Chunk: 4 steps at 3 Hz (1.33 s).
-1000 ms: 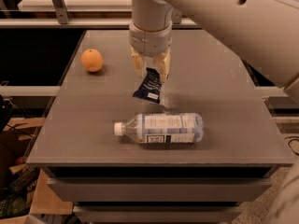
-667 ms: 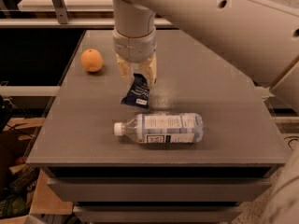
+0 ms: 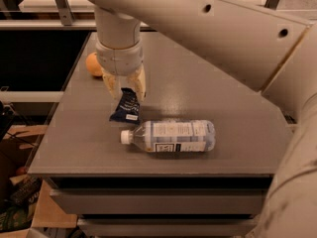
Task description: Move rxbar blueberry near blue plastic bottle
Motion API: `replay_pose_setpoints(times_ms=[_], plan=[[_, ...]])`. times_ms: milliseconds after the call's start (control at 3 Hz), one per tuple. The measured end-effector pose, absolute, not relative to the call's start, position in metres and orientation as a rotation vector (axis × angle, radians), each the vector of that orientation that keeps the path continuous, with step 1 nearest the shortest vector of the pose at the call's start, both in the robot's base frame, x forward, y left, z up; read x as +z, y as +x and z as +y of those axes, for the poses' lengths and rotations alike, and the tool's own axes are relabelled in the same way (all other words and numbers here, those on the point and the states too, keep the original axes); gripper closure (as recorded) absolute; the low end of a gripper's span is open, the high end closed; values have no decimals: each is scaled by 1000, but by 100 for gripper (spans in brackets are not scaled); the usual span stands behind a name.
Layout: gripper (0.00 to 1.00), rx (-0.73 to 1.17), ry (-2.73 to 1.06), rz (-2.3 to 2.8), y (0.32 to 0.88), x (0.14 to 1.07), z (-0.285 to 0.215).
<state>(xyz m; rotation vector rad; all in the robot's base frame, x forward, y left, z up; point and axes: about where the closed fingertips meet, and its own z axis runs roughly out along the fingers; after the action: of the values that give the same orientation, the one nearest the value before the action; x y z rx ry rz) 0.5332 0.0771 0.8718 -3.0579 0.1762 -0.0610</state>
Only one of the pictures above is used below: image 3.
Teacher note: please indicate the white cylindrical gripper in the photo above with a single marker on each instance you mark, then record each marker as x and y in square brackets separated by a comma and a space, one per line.
[121, 60]

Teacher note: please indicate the dark blue rxbar wrapper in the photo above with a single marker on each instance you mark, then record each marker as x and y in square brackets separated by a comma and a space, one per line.
[127, 110]

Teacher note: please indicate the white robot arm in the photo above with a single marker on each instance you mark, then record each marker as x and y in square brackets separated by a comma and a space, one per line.
[269, 52]

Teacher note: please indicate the clear blue-label plastic bottle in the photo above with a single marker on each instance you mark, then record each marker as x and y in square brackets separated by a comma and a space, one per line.
[172, 136]

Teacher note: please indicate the orange fruit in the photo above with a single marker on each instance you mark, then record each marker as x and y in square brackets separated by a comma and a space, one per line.
[93, 66]

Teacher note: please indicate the grey drawer cabinet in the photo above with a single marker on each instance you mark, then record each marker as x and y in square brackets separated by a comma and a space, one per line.
[116, 190]

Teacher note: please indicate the cardboard box with clutter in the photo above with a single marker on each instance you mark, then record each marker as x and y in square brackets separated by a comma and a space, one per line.
[26, 209]

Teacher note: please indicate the metal frame rail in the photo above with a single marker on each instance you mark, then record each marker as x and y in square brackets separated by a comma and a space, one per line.
[58, 14]

